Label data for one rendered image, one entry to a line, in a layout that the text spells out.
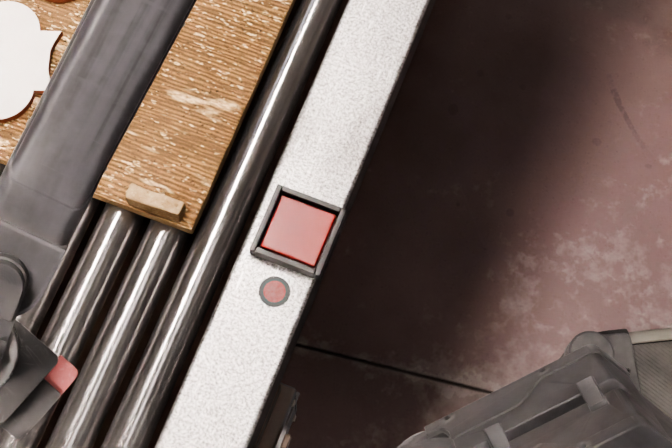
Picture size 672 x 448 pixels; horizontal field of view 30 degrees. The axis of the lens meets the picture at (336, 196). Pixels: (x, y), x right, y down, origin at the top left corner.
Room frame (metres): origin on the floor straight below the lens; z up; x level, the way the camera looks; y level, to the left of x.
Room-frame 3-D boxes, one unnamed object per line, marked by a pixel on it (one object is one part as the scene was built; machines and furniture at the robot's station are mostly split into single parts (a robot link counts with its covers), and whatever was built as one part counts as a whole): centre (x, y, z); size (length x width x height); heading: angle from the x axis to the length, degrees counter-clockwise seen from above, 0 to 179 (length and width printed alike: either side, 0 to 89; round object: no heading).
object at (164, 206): (0.40, 0.18, 0.95); 0.06 x 0.02 x 0.03; 73
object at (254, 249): (0.39, 0.04, 0.92); 0.08 x 0.08 x 0.02; 72
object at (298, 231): (0.39, 0.04, 0.92); 0.06 x 0.06 x 0.01; 72
